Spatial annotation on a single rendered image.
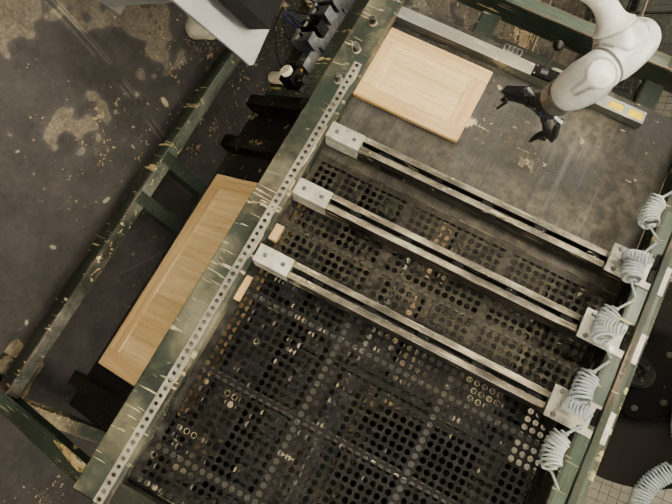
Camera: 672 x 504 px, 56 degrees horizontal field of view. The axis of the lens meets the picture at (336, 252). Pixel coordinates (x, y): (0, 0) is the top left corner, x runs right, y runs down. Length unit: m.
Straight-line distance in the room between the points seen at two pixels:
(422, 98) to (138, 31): 1.19
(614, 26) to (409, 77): 0.89
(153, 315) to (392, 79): 1.26
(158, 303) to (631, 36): 1.83
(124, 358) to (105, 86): 1.07
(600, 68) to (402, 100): 0.91
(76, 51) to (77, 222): 0.66
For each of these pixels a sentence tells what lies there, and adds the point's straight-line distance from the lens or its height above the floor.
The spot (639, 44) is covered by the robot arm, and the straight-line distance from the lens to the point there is 1.69.
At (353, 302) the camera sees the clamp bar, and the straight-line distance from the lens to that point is 2.01.
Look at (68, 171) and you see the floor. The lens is 2.67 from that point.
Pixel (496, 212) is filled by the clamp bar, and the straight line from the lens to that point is 2.12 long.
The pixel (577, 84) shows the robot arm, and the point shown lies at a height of 1.81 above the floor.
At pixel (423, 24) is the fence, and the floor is 0.99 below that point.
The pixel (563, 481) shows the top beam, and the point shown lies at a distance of 2.00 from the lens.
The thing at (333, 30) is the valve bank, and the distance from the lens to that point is 2.45.
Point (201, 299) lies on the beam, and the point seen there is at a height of 0.84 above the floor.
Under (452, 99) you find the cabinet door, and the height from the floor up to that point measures 1.16.
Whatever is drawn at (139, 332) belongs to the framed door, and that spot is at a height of 0.37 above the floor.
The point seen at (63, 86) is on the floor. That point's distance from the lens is 2.64.
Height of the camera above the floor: 2.39
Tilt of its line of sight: 39 degrees down
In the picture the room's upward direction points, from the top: 106 degrees clockwise
